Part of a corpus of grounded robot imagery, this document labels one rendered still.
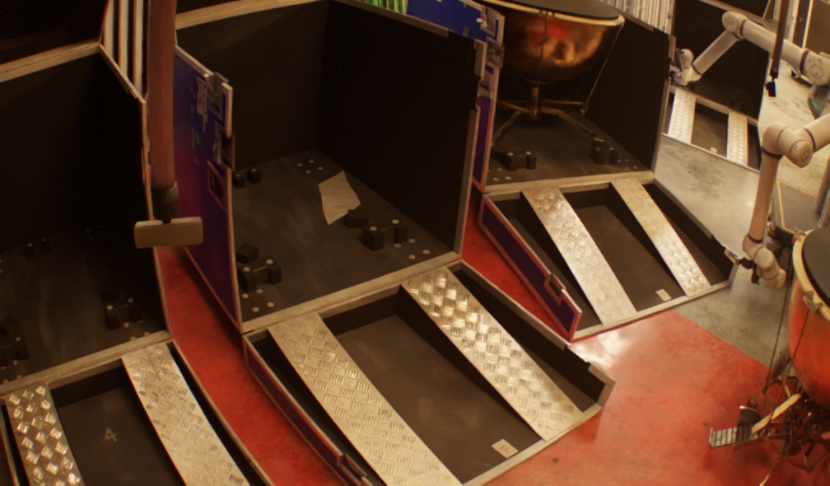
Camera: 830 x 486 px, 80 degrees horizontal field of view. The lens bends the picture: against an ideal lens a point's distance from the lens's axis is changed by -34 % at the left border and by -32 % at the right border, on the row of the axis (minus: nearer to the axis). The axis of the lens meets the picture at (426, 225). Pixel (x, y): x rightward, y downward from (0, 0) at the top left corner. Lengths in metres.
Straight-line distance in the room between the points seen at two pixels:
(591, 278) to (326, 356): 1.13
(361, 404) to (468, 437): 0.33
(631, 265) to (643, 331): 0.43
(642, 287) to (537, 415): 0.93
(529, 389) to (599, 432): 0.30
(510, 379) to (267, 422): 0.78
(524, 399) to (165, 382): 1.13
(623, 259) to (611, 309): 0.39
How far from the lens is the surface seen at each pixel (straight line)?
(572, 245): 2.83
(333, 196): 2.80
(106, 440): 2.05
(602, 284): 2.73
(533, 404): 2.15
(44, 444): 1.97
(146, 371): 2.04
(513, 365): 2.23
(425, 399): 2.15
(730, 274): 3.14
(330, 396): 2.00
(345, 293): 2.29
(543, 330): 2.30
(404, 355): 2.29
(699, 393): 2.45
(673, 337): 2.66
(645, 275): 2.93
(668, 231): 3.17
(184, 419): 1.94
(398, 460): 1.91
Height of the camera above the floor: 1.54
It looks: 31 degrees down
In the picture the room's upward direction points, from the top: 6 degrees clockwise
